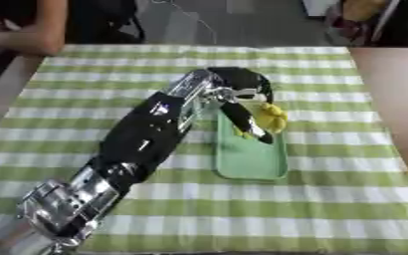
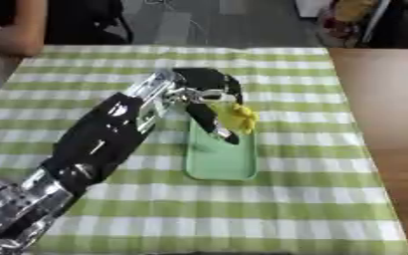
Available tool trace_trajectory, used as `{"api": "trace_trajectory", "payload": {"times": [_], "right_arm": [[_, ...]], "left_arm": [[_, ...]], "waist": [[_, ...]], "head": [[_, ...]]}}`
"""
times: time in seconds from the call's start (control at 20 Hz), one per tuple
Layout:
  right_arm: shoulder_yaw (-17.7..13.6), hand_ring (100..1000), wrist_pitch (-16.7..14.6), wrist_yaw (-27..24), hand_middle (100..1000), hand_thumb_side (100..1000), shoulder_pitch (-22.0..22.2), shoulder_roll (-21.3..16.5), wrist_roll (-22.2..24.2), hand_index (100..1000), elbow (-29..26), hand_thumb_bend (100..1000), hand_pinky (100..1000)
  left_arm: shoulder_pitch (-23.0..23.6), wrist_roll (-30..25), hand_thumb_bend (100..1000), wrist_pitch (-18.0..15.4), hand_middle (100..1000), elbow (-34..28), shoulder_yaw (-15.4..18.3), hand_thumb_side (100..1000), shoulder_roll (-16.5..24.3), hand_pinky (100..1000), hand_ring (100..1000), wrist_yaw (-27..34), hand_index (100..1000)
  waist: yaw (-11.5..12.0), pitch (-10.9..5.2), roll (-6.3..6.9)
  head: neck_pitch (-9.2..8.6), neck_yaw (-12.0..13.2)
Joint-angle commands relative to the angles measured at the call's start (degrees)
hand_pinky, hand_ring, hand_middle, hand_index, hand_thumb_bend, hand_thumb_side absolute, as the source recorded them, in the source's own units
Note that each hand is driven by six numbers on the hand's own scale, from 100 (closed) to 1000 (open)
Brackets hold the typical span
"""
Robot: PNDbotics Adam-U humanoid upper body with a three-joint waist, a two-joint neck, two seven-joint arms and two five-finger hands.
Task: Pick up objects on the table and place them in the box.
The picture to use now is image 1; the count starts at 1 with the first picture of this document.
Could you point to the person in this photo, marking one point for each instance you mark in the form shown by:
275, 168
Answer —
22, 30

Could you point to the bag with yellow item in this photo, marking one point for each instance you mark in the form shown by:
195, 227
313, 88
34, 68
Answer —
361, 20

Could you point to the yellow soft toy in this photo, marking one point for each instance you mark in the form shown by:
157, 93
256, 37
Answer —
273, 117

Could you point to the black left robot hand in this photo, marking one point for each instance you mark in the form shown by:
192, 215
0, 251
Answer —
242, 83

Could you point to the left robot arm silver black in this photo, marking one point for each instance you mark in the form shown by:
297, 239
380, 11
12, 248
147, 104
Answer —
138, 139

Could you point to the green tray box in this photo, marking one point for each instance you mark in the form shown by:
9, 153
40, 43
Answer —
251, 152

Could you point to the black chair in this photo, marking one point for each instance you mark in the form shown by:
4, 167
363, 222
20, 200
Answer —
106, 21

